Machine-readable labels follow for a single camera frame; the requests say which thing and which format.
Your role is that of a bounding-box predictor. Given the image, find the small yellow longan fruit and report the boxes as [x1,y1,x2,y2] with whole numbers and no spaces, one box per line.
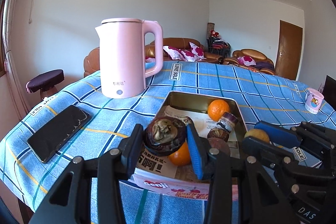
[244,128,270,143]

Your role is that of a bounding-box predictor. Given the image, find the large orange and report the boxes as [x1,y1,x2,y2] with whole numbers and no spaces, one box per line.
[207,99,230,122]

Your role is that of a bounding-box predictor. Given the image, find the dark dried mangosteen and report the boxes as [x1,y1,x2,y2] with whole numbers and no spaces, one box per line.
[143,117,186,156]

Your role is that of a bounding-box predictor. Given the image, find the pink cartoon cup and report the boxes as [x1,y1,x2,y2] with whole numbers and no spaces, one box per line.
[305,88,324,114]

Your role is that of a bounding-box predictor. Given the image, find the black television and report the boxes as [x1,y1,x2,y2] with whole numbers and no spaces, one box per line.
[322,75,336,105]

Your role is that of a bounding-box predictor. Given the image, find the black smartphone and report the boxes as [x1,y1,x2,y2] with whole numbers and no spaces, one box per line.
[27,105,91,163]

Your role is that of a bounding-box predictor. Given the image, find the small tangerine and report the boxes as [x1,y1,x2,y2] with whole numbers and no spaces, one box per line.
[168,142,191,166]

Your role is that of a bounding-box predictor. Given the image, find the pink tin box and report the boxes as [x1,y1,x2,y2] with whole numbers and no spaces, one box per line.
[127,90,248,201]

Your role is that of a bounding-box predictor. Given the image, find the printed paper sheet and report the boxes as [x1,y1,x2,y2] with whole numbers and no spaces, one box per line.
[135,106,214,183]

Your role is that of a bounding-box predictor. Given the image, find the brown wooden door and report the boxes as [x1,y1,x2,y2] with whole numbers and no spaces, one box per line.
[275,20,303,80]

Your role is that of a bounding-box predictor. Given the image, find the brown leather armchair right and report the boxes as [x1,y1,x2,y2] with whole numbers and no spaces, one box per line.
[223,49,276,75]

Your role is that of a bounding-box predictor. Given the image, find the brown leather armchair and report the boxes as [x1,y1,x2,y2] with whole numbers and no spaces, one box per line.
[83,47,100,77]
[223,49,276,75]

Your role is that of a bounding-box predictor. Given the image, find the purple cushioned stool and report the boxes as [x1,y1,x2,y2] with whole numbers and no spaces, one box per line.
[26,69,64,100]

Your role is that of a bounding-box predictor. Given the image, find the stacked dark chairs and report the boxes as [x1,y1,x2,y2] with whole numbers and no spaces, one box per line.
[207,30,231,58]

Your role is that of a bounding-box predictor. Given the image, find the pink flowered pillow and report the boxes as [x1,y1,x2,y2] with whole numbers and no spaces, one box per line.
[189,42,205,60]

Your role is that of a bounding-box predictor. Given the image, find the white curtain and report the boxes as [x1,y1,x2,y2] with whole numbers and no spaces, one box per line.
[1,0,30,120]

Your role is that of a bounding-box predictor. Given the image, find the brown leather armchair left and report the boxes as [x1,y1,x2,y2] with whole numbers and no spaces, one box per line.
[83,47,100,77]

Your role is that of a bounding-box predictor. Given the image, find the brown leather sofa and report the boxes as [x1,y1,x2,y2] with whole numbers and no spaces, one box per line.
[145,38,224,64]

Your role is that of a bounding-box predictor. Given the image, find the pink electric kettle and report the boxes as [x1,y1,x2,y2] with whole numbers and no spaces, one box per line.
[95,18,163,99]

